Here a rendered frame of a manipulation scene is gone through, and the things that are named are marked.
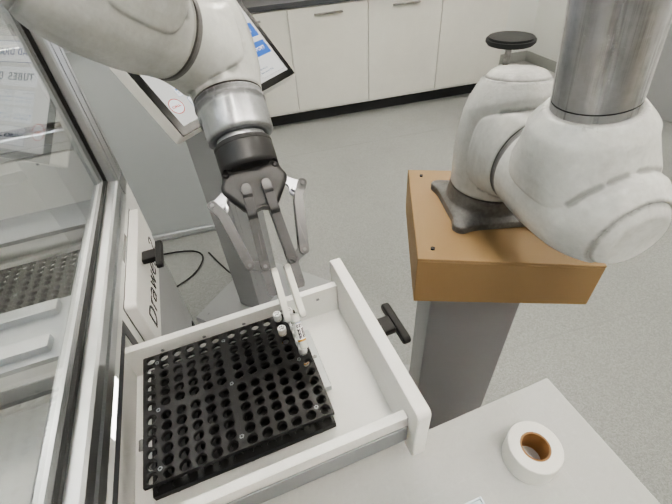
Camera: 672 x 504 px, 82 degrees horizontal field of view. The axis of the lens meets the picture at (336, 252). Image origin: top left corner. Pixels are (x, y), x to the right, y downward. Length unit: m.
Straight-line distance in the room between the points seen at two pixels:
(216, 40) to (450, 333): 0.81
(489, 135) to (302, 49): 2.76
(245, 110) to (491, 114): 0.41
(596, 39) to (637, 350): 1.55
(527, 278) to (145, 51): 0.68
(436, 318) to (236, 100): 0.68
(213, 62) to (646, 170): 0.53
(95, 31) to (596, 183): 0.55
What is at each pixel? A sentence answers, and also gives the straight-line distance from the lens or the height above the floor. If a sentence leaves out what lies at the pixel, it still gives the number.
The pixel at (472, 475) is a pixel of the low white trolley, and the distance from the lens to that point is 0.64.
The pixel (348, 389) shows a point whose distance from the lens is 0.59.
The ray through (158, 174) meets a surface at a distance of 2.23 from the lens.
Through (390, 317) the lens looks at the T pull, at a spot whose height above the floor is 0.91.
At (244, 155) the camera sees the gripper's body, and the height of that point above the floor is 1.14.
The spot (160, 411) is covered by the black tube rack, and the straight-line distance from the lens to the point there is 0.57.
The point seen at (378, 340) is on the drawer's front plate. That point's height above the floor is 0.93.
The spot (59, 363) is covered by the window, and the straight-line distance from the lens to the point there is 0.50.
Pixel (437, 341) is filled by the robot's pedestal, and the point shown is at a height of 0.52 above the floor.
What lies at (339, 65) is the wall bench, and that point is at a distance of 3.46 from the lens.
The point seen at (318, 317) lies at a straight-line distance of 0.67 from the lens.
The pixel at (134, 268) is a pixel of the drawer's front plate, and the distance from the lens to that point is 0.73.
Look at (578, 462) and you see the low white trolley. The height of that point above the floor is 0.76.
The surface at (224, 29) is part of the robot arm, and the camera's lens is 0.53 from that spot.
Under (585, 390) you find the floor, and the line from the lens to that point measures 1.74.
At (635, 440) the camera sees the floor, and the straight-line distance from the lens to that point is 1.71.
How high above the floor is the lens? 1.35
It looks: 41 degrees down
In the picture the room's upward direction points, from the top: 5 degrees counter-clockwise
